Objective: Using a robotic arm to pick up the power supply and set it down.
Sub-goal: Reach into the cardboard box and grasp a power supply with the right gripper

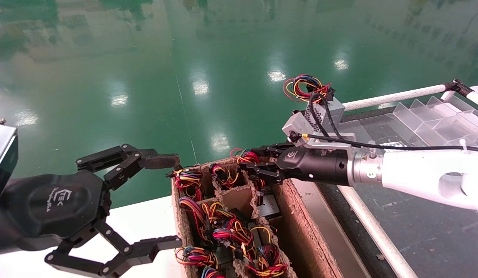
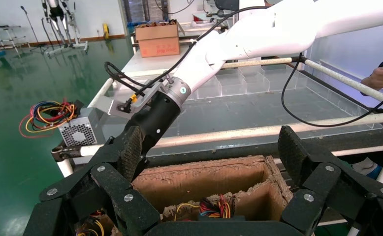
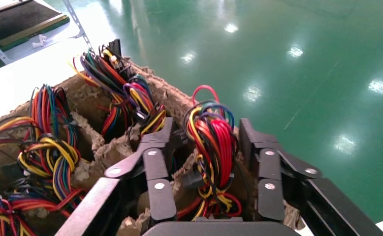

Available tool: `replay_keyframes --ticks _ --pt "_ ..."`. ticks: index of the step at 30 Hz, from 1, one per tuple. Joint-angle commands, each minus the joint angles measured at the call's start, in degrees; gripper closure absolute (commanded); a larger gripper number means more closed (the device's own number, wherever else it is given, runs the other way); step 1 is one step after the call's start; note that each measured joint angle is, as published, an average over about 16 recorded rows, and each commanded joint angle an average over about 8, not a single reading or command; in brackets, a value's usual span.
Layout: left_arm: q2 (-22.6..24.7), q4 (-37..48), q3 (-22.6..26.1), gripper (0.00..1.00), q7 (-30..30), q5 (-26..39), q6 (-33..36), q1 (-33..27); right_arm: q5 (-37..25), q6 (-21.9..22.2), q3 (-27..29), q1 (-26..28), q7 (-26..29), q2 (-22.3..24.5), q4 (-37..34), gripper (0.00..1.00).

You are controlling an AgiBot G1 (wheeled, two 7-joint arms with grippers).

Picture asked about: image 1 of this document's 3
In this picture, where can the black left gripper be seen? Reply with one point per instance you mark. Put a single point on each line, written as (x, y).
(49, 204)

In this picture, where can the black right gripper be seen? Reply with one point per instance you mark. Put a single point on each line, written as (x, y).
(316, 166)

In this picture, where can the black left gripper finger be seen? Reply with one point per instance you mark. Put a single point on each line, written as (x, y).
(159, 161)

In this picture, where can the grey power supply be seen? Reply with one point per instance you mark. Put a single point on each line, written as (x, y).
(248, 157)
(335, 108)

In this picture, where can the brown cardboard divider box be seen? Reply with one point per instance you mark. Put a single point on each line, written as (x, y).
(300, 227)

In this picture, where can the grey power supply, mesh side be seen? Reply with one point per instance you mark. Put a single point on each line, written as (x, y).
(335, 108)

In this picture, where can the clear acrylic divider organizer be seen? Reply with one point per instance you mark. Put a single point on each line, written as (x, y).
(420, 116)

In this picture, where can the black pipe connector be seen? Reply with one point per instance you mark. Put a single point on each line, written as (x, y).
(457, 88)

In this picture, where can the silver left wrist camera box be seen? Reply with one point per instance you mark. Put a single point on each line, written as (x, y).
(1, 162)

